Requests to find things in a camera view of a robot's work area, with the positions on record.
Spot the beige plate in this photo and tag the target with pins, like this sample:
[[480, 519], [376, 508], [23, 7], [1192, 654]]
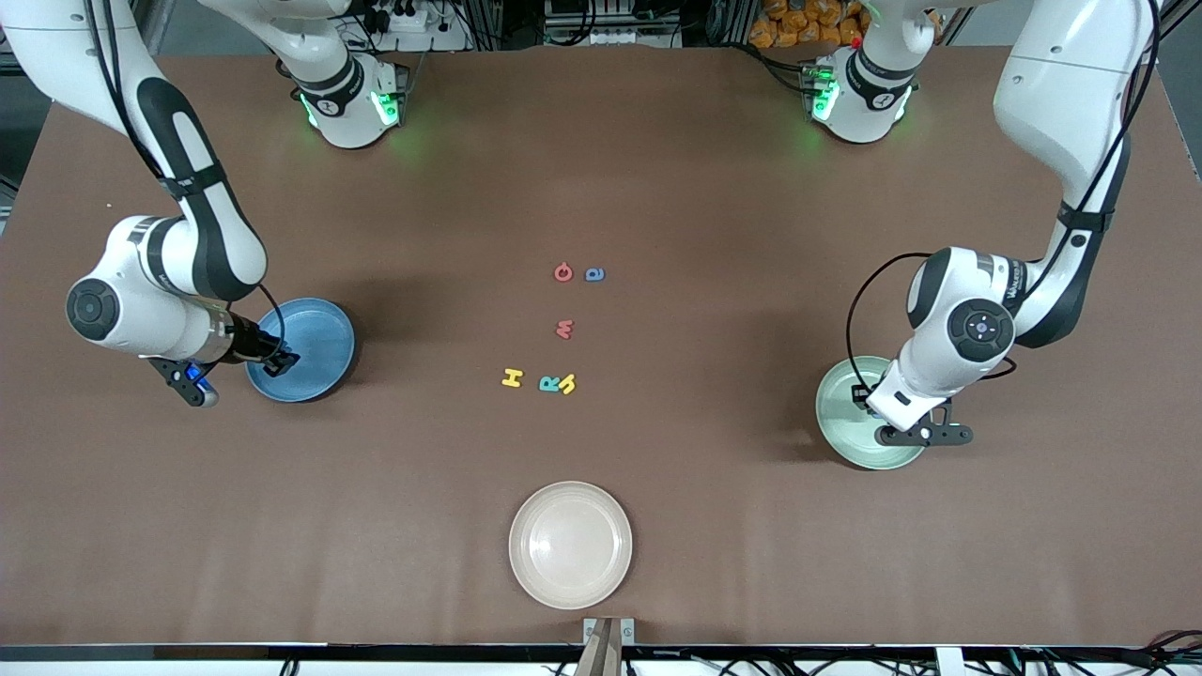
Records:
[[570, 545]]

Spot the blue plate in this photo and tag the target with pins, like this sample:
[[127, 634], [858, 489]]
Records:
[[319, 329]]

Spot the white power strip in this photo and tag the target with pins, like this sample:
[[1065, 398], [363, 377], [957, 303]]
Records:
[[408, 19]]

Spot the brown table cover sheet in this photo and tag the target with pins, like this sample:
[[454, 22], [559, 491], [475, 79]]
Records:
[[657, 526]]

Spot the black equipment rack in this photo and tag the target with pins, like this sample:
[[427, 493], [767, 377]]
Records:
[[610, 23]]

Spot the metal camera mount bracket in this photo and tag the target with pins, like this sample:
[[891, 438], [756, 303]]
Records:
[[608, 648]]

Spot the green plate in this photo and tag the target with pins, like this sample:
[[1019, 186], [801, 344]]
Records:
[[845, 441]]

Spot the yellow foam letter H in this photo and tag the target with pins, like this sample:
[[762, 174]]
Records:
[[511, 377]]

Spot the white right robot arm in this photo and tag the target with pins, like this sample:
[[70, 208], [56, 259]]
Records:
[[178, 263]]

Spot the black table edge strip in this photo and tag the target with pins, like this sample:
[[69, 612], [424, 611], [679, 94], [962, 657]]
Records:
[[282, 652]]

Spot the orange packet pile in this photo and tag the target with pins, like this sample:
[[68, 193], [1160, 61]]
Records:
[[798, 23]]

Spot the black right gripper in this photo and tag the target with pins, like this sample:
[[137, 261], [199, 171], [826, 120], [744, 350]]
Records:
[[252, 341]]

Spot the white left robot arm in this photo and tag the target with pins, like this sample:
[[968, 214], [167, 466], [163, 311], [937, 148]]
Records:
[[939, 376]]

